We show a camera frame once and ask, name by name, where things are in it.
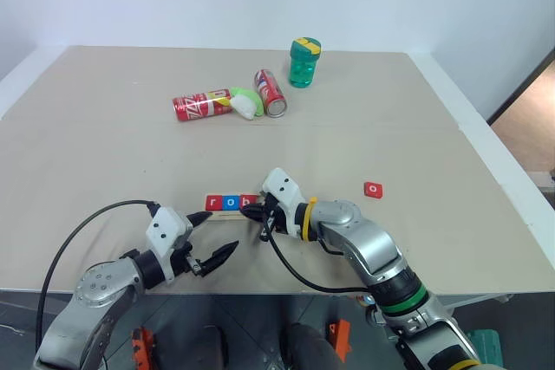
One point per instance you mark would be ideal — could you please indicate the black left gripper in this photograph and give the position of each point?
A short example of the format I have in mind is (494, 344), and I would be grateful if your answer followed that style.
(186, 259)

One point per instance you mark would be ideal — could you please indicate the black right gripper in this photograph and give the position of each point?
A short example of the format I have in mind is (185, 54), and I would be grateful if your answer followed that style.
(279, 220)

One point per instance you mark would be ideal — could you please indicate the red letter b block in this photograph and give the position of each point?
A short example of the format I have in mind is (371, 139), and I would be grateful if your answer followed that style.
(246, 201)

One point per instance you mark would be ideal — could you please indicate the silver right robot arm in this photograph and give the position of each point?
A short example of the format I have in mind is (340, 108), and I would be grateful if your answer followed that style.
(368, 248)

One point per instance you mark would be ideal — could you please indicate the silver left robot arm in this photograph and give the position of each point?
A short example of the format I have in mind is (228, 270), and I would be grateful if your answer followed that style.
(102, 300)

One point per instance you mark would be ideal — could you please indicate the wooden letter tray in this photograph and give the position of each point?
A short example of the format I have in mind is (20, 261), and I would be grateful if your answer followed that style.
(225, 215)

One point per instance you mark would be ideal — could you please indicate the blue letter o block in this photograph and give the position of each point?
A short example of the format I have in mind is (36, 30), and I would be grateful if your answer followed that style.
(230, 202)

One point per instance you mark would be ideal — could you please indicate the red letter r block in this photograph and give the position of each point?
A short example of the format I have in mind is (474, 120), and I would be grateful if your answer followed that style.
(213, 202)

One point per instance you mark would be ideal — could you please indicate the red letter o block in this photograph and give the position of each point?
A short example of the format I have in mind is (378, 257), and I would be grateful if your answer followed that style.
(373, 190)

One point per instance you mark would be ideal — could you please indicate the yellow zip tie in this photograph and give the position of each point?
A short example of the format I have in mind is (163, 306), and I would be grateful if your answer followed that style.
(308, 218)

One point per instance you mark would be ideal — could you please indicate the green and white toy vegetable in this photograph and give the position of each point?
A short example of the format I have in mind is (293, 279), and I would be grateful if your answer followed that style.
(245, 103)

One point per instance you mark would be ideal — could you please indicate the red and yellow soda can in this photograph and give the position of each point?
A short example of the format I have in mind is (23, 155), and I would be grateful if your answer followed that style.
(199, 105)

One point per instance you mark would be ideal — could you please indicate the red and blue soda can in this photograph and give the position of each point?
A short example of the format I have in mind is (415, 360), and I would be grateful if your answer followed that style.
(271, 90)

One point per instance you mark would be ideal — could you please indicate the orange clamp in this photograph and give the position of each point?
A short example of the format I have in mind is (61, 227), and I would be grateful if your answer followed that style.
(340, 337)
(143, 346)

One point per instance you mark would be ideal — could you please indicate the green jar with yellow-green lid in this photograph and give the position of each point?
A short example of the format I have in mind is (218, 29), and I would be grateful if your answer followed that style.
(303, 66)

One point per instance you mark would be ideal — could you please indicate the green plastic box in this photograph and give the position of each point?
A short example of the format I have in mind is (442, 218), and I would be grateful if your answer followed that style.
(483, 344)

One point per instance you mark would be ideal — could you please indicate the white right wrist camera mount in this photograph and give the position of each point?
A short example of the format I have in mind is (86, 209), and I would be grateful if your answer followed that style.
(282, 188)

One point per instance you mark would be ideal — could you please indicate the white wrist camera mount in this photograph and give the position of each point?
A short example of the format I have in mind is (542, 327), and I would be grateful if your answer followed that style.
(282, 188)
(165, 227)

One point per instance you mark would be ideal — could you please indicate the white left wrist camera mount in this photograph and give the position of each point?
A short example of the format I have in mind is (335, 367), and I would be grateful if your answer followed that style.
(165, 227)

